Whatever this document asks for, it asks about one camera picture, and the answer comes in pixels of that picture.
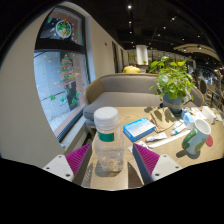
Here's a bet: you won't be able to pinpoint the window with festive stickers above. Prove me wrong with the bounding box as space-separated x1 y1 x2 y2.
33 5 92 141

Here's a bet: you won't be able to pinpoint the pill blister pack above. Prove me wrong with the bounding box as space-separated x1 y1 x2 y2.
128 140 152 154

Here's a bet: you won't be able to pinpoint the white cylindrical column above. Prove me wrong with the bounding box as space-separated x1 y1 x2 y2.
135 44 149 66

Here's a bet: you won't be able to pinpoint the ceiling spot lights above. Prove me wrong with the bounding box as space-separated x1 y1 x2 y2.
126 3 214 51

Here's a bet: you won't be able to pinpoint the clear plastic bottle white cap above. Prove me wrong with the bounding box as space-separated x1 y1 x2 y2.
92 106 126 173

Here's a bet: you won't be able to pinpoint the white blue tube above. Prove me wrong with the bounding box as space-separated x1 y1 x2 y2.
172 119 184 131
170 124 188 136

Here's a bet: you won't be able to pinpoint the person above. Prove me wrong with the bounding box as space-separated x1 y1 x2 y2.
122 60 142 74

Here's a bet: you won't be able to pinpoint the green potted plant blue pot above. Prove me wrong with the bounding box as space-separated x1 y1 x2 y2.
148 56 198 116

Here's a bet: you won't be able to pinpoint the light blue small carton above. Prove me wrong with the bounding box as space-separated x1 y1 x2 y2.
182 111 196 129

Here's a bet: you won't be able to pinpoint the flat blue box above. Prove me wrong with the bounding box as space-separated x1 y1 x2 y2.
122 117 157 143

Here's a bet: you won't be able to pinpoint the long white paper strip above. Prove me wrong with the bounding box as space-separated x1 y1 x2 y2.
146 129 191 149

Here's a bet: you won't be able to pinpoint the white rectangular box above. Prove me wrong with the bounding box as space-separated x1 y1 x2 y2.
201 105 218 125

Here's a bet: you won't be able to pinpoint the white ointment tube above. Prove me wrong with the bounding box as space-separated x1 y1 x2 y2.
144 131 168 144

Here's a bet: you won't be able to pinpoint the grey curved sofa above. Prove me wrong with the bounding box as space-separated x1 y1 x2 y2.
82 73 206 129

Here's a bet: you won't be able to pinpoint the brown paper bag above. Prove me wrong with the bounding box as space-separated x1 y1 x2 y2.
148 107 178 134

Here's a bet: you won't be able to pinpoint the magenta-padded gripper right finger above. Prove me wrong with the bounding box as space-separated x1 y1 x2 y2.
131 142 184 186

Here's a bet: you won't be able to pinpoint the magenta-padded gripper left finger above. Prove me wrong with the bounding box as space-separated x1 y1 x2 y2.
42 143 93 187

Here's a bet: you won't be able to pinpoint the white mug green handle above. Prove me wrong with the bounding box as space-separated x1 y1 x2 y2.
181 118 214 156

